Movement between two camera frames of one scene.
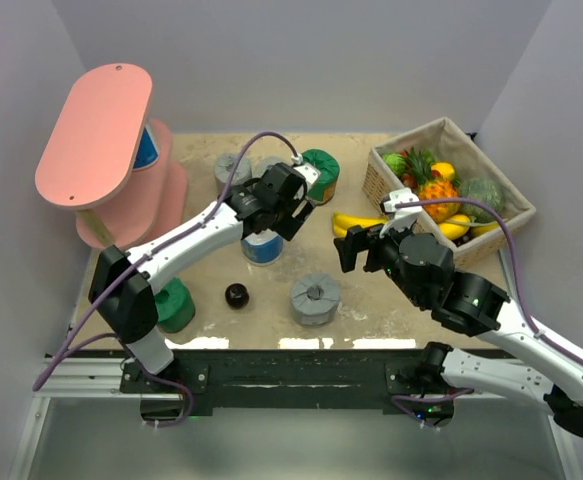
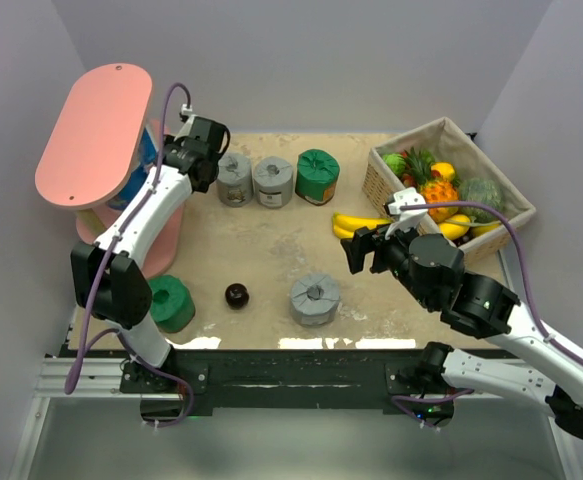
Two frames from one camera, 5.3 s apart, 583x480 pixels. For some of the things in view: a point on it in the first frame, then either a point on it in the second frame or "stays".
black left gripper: [287, 226] → [170, 141]
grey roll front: [314, 298] stays
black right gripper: [359, 239] stays
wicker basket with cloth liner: [447, 142] stays
